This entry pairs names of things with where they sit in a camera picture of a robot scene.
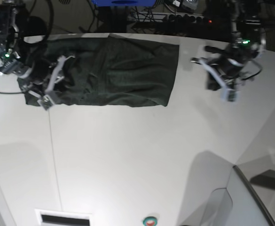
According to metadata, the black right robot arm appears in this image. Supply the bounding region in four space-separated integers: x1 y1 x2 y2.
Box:
0 0 54 79

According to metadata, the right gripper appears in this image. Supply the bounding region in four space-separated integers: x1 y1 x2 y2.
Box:
0 35 58 85

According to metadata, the blue box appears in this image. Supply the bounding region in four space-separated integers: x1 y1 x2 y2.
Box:
92 0 156 7

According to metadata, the red green emergency button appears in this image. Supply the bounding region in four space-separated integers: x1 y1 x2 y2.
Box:
142 216 158 226

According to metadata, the dark green t-shirt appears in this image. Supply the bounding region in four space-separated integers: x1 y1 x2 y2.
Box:
17 35 180 107

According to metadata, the black power strip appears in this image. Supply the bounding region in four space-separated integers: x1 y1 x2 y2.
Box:
166 14 212 24

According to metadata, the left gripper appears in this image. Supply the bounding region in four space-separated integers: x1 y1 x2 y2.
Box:
204 37 266 91

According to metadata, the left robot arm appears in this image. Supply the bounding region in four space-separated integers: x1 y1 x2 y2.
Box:
204 0 266 89

